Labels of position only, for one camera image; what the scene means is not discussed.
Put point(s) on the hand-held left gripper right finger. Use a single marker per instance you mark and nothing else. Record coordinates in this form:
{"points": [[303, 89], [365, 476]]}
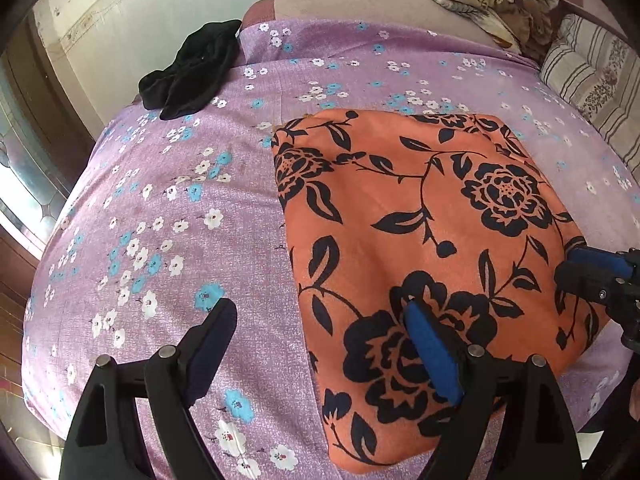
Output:
{"points": [[432, 355]]}

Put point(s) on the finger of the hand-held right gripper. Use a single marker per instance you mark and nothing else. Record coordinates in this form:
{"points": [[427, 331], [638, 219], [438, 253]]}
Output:
{"points": [[590, 285], [597, 260]]}

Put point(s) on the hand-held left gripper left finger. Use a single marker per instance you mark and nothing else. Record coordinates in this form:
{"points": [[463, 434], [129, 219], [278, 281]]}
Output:
{"points": [[207, 360]]}

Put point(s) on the orange black floral cloth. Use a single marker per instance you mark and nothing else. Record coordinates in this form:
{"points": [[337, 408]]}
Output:
{"points": [[400, 185]]}

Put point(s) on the person's dark clothing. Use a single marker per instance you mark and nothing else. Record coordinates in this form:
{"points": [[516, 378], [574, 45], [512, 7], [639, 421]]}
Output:
{"points": [[615, 440]]}

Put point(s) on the striped beige pillow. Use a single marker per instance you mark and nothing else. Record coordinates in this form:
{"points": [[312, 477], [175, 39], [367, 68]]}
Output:
{"points": [[595, 80]]}

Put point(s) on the purple floral bedsheet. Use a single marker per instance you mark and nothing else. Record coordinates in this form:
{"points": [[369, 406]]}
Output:
{"points": [[200, 160]]}

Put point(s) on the patterned glass window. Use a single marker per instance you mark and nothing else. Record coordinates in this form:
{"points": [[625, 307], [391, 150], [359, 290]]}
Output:
{"points": [[30, 160]]}

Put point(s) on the pink mattress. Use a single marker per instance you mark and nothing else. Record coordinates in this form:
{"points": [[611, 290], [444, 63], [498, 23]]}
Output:
{"points": [[375, 7]]}

